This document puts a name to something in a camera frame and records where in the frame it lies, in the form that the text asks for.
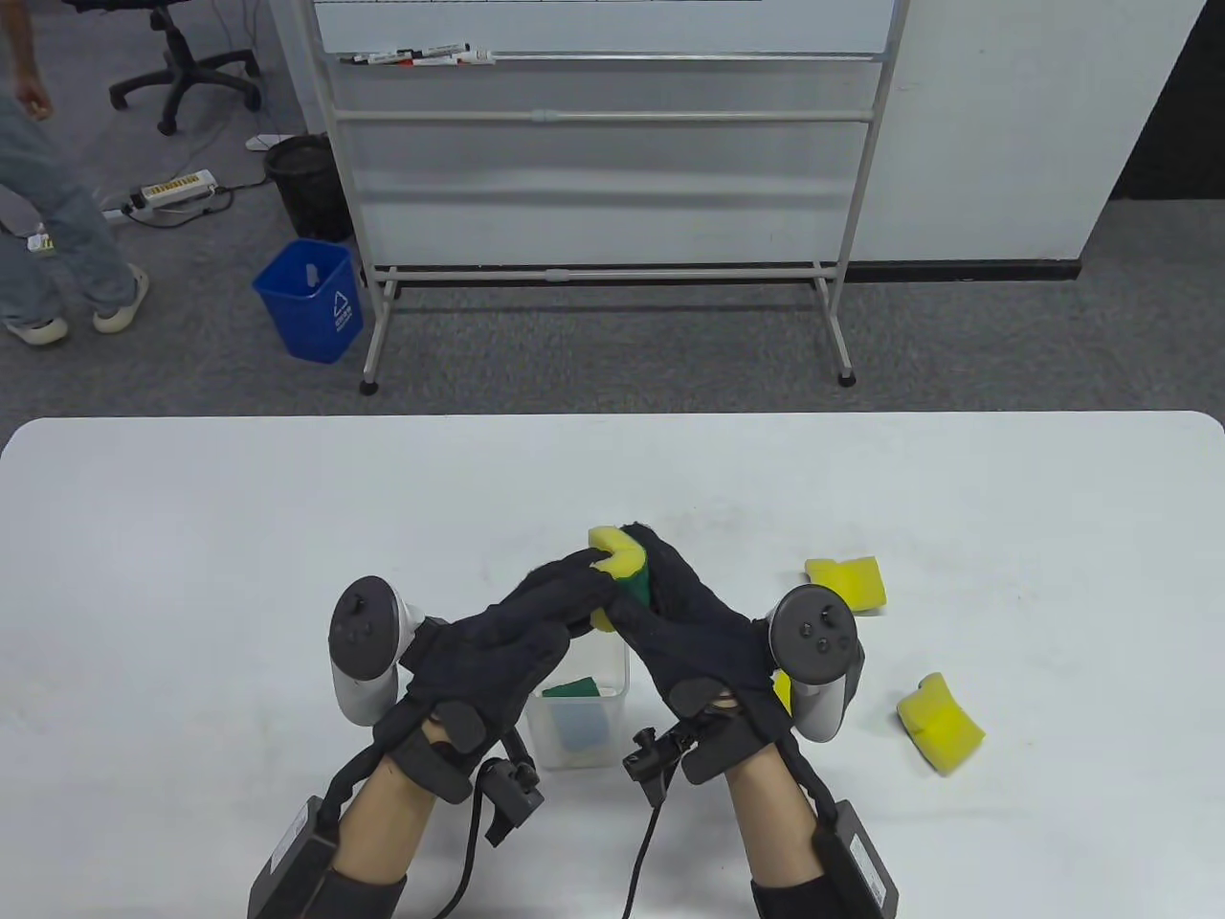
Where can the clear plastic airtight container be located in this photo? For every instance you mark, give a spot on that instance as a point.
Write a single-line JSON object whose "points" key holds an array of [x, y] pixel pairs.
{"points": [[536, 737]]}

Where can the person's right forearm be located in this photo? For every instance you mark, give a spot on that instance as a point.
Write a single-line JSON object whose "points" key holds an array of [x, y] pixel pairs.
{"points": [[775, 823]]}

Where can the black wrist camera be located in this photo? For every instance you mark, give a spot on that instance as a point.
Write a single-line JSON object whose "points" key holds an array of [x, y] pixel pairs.
{"points": [[512, 790], [656, 761]]}

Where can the black left wrist box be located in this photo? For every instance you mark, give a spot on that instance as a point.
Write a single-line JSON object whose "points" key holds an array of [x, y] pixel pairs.
{"points": [[292, 862]]}

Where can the black right hand controller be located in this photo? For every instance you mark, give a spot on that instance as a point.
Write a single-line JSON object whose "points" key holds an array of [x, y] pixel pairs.
{"points": [[813, 627]]}

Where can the black office chair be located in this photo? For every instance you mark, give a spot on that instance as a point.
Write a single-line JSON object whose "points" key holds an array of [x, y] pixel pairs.
{"points": [[182, 67]]}

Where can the black right wrist box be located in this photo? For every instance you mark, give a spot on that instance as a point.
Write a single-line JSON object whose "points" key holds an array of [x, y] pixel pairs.
{"points": [[857, 862]]}

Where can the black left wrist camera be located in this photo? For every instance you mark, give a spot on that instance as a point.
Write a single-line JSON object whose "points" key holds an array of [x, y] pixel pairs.
{"points": [[512, 790]]}

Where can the person's right hand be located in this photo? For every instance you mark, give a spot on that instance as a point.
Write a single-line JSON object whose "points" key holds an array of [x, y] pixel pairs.
{"points": [[699, 613]]}

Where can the person's left forearm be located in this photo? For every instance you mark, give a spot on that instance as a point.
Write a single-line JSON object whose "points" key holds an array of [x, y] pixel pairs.
{"points": [[392, 814]]}

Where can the yellow green sponge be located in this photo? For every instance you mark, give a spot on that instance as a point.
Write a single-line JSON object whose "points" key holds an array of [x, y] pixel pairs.
{"points": [[783, 691], [943, 728], [574, 686], [852, 579], [617, 555]]}

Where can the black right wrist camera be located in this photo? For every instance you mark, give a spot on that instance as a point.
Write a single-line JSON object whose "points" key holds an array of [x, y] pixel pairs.
{"points": [[656, 761]]}

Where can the black left hand controller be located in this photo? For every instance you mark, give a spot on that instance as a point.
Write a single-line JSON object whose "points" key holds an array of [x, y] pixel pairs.
{"points": [[364, 622]]}

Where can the black hand controller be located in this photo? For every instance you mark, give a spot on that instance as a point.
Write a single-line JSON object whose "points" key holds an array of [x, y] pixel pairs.
{"points": [[813, 627], [364, 622]]}

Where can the white power strip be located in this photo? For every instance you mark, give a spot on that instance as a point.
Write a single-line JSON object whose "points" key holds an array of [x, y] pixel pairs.
{"points": [[177, 188], [40, 246]]}

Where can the blue plastic bin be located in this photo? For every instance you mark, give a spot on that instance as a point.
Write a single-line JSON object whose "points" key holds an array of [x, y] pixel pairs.
{"points": [[306, 316]]}

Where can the black wrist box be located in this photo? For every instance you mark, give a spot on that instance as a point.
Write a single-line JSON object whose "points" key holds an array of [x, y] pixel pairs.
{"points": [[292, 862], [857, 862]]}

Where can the black mesh wastebasket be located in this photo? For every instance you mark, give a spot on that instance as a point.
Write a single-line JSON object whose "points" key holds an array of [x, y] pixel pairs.
{"points": [[306, 182]]}

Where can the white power strips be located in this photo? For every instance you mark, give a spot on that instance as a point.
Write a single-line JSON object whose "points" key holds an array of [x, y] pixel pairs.
{"points": [[231, 196]]}

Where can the whiteboard on metal stand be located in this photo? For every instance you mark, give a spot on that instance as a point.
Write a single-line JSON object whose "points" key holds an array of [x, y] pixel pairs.
{"points": [[612, 24]]}

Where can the person's left hand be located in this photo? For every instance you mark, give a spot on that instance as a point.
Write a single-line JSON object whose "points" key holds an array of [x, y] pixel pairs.
{"points": [[498, 632]]}

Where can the small white floor object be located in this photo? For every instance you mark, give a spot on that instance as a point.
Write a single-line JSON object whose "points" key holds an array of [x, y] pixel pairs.
{"points": [[260, 144]]}

